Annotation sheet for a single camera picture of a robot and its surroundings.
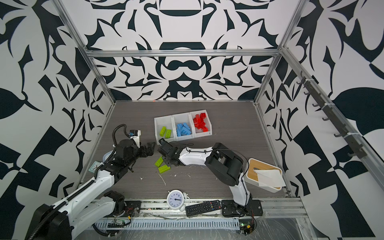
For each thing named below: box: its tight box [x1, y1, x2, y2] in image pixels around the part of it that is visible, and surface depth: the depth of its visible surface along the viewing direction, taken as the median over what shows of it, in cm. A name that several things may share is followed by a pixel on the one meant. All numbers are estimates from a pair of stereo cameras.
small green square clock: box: [88, 161, 101, 173], surface depth 87 cm
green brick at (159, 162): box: [154, 156, 164, 168], surface depth 91 cm
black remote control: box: [185, 200, 222, 217], surface depth 75 cm
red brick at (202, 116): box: [195, 112, 207, 119], surface depth 107 cm
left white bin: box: [154, 115, 176, 145], surface depth 103 cm
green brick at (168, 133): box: [165, 129, 172, 139], surface depth 104 cm
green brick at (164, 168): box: [158, 164, 171, 174], surface depth 87 cm
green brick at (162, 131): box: [159, 126, 167, 137], surface depth 103 cm
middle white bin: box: [172, 112, 195, 142], surface depth 100 cm
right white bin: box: [189, 109, 213, 138], surface depth 104 cm
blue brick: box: [176, 122, 192, 137], surface depth 99 cm
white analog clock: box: [166, 189, 189, 212], surface depth 76 cm
